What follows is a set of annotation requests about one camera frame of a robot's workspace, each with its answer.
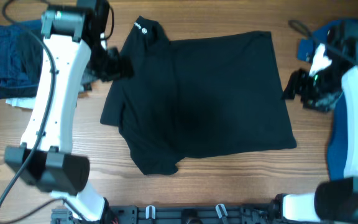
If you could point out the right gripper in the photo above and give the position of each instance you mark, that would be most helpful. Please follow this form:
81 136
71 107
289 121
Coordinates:
296 85

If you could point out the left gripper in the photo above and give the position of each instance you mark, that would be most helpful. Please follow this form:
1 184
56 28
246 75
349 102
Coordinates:
121 67

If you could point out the black polo shirt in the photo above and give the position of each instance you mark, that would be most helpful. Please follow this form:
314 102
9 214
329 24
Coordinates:
197 98

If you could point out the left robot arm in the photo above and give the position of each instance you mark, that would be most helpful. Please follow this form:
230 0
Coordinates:
71 38

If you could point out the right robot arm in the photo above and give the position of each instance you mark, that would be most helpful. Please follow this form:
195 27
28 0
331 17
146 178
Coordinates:
332 201

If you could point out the blue shirt on right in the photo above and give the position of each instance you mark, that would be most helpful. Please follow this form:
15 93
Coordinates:
341 41

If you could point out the folded white garment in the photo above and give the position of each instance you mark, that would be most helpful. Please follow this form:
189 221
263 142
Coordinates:
28 103

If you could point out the folded blue garment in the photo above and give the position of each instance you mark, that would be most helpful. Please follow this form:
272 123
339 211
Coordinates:
20 56

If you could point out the folded black garment underneath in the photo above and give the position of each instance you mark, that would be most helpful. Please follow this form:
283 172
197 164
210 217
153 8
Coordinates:
27 92

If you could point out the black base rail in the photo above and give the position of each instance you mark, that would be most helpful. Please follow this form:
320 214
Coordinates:
218 214

